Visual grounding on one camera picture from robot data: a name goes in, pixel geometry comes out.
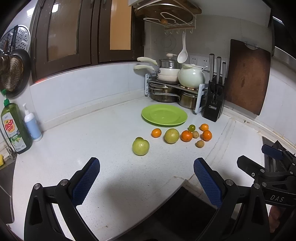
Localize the black hanging frying pan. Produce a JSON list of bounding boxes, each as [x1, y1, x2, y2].
[[1, 25, 31, 98]]

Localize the large yellow-green apple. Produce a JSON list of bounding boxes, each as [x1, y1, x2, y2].
[[164, 128, 180, 144]]

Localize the steel pot under rack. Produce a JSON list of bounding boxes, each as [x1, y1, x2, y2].
[[178, 91, 197, 109]]

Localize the large orange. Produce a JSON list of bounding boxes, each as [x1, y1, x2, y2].
[[181, 130, 193, 142]]

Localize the dark brown cabinet doors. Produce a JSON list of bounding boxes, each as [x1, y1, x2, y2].
[[31, 0, 144, 83]]

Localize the small orange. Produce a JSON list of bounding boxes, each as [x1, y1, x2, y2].
[[151, 128, 162, 138], [199, 123, 209, 132]]

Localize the person's right hand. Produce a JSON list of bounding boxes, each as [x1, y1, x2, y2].
[[268, 206, 281, 233]]

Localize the white wall power sockets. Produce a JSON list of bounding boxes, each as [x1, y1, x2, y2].
[[189, 55, 229, 73]]

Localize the steel knife handle left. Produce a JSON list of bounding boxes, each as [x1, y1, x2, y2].
[[209, 54, 215, 81]]

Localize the small brown fruit back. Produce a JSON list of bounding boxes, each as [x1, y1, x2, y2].
[[192, 131, 200, 138]]

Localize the upper cream saucepan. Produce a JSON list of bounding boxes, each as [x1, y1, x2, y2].
[[134, 54, 181, 76]]

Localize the steel pan under rack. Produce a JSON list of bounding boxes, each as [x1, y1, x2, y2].
[[149, 83, 180, 103]]

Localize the wall rack with wooden lid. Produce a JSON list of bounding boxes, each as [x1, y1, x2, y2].
[[128, 0, 202, 33]]

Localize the steel knife handle right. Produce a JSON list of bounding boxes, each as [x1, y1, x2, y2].
[[222, 62, 226, 85]]

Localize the steel knife handle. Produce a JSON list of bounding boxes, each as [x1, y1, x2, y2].
[[209, 54, 215, 81], [222, 62, 226, 85], [216, 56, 222, 83]]

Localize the perforated steel steamer plate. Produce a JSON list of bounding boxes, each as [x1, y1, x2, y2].
[[1, 25, 31, 54]]

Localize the lower cream saucepan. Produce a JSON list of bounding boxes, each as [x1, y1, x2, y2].
[[133, 64, 180, 83]]

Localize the green dish soap bottle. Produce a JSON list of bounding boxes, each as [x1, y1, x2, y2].
[[1, 89, 33, 154]]

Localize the brown wooden cutting board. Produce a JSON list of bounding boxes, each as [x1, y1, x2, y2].
[[225, 39, 271, 115]]

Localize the steel knife handle middle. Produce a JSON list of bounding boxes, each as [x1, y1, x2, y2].
[[216, 56, 222, 83]]

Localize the small green tomato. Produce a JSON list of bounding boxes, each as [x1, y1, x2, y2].
[[188, 125, 196, 132]]

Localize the white blue pump bottle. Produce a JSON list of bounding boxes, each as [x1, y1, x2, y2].
[[23, 103, 43, 142]]

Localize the white ladle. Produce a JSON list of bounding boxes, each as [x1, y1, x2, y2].
[[177, 32, 188, 64]]

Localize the steel pot with lid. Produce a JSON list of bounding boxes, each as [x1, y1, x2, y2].
[[159, 53, 180, 69]]

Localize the small brown fruit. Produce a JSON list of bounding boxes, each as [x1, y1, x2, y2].
[[192, 131, 200, 138], [195, 140, 205, 148]]

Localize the wire trivet on wall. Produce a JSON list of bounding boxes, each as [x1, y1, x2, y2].
[[156, 34, 177, 52]]

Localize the grey pot rack shelf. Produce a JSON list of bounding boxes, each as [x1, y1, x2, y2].
[[144, 74, 209, 114]]

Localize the cream saucepan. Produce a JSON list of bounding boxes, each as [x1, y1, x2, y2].
[[133, 64, 180, 83], [134, 54, 181, 76]]

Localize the small brown fruit front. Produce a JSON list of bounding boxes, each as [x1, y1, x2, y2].
[[195, 140, 205, 148]]

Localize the black knife block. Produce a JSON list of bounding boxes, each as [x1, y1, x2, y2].
[[202, 81, 224, 122]]

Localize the white ceramic pot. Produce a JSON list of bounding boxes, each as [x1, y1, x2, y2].
[[178, 63, 206, 89]]

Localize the green plate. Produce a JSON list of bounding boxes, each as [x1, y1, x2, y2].
[[141, 104, 188, 126]]

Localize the large green apple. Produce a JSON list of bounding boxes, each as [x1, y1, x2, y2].
[[132, 137, 149, 156]]

